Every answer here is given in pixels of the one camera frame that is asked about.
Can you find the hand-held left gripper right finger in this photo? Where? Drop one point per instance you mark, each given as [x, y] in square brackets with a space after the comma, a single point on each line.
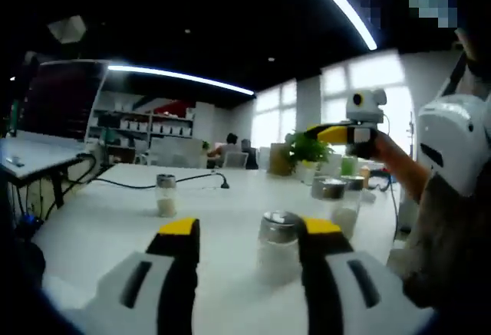
[318, 273]

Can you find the row of white storage boxes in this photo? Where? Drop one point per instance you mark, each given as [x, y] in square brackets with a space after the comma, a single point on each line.
[153, 126]

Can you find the brown paper bag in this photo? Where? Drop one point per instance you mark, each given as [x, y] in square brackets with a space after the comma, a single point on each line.
[280, 160]

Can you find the glass seasoning bottle brown powder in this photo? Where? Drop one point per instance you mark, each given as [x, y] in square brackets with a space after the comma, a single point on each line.
[167, 206]

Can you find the green drink bottle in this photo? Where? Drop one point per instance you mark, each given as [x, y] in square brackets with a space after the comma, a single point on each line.
[348, 166]

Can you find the long ceiling light strip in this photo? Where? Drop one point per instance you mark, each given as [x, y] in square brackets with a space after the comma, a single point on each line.
[184, 77]
[345, 3]

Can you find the bright window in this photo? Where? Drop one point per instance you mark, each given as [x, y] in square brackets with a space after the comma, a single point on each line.
[337, 78]

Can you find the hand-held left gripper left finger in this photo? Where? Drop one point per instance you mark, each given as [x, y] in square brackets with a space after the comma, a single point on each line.
[176, 273]

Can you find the person's right hand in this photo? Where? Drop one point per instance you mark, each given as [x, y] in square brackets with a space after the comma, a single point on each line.
[385, 149]

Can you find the green potted plant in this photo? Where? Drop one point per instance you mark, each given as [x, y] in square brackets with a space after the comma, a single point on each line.
[307, 149]

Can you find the grey partition panel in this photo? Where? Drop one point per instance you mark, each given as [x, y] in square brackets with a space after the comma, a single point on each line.
[174, 153]

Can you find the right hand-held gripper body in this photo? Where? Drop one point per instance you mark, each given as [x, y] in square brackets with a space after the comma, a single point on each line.
[364, 110]

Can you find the ceiling air conditioner unit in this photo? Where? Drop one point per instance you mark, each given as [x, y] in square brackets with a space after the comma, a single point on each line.
[67, 28]

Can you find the tall glass seasoning bottle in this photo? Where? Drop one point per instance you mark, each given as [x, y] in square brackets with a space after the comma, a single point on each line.
[328, 189]

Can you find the white storage shelf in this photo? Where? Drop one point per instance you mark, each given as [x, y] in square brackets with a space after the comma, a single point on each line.
[145, 128]

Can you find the silver laptop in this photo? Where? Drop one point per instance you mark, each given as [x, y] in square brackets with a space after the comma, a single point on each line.
[61, 101]

